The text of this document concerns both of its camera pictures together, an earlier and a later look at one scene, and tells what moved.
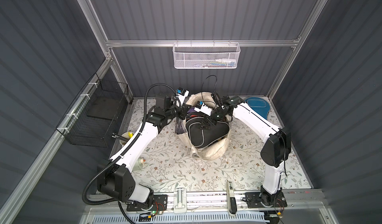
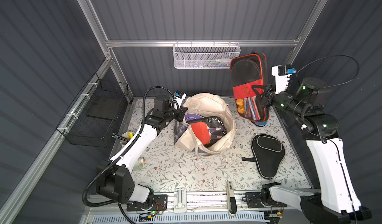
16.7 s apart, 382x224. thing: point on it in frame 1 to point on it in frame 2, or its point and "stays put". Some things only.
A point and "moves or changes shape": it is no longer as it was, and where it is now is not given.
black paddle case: [199, 138] moves or changes shape
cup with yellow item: [128, 135] stays put
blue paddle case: [259, 105] moves or changes shape
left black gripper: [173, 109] stays put
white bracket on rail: [180, 200] stays put
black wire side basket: [96, 116] stays put
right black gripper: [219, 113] to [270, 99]
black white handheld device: [232, 200] stays put
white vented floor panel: [251, 218] stays put
